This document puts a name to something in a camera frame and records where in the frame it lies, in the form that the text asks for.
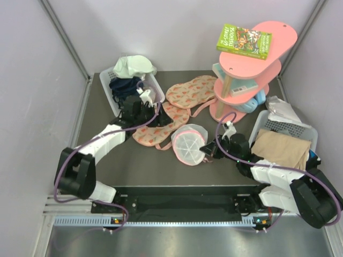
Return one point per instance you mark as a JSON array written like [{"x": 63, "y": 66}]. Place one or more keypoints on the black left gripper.
[{"x": 162, "y": 119}]

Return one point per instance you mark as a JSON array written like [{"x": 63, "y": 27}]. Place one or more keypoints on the light blue headphones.
[{"x": 252, "y": 104}]

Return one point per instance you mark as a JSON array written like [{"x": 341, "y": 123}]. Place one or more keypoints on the peach patterned eye mask upper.
[{"x": 192, "y": 93}]

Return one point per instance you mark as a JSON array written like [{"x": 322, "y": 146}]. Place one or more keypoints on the light blue book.
[{"x": 238, "y": 86}]

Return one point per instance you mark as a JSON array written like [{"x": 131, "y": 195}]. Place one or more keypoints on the pink three-tier wooden shelf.
[{"x": 284, "y": 37}]

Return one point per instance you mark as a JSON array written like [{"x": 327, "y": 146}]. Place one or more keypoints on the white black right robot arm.
[{"x": 288, "y": 172}]

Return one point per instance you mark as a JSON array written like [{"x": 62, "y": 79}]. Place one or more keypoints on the green treehouse book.
[{"x": 244, "y": 42}]

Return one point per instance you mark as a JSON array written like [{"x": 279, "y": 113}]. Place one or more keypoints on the navy lace garment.
[{"x": 122, "y": 88}]

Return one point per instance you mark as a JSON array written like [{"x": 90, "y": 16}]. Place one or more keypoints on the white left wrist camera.
[{"x": 147, "y": 96}]

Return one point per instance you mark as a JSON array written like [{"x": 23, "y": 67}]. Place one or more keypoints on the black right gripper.
[{"x": 209, "y": 149}]

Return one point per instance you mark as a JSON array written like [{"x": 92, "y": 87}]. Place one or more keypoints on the peach patterned eye mask lower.
[{"x": 154, "y": 136}]

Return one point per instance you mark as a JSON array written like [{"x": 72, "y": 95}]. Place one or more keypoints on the grey slotted cable duct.
[{"x": 108, "y": 221}]

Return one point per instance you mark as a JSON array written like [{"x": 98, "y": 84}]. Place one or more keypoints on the white plastic basket right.
[{"x": 301, "y": 132}]

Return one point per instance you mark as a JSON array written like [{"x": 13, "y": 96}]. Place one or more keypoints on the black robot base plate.
[{"x": 216, "y": 203}]

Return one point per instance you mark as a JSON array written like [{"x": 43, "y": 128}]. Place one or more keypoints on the black blue garment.
[{"x": 313, "y": 160}]

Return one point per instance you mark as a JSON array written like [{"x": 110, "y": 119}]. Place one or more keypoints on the white plastic basket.
[
  {"x": 107, "y": 76},
  {"x": 301, "y": 132}
]

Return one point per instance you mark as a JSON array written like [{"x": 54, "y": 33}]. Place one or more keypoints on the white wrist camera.
[
  {"x": 229, "y": 129},
  {"x": 147, "y": 96}
]

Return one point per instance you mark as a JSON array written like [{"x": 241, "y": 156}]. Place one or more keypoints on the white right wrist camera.
[{"x": 229, "y": 129}]

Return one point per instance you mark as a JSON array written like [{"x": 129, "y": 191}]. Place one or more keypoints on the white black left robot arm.
[{"x": 76, "y": 171}]

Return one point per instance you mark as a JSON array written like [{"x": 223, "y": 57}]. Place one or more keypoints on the peach patterned eye mask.
[
  {"x": 154, "y": 136},
  {"x": 192, "y": 93}
]

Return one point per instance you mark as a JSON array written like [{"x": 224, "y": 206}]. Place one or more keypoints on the white mesh pink-trim laundry bag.
[{"x": 186, "y": 143}]

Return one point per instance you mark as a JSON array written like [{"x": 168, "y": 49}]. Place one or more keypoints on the white plastic basket left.
[{"x": 107, "y": 76}]

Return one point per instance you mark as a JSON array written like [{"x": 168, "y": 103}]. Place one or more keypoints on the beige folded garment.
[{"x": 284, "y": 150}]

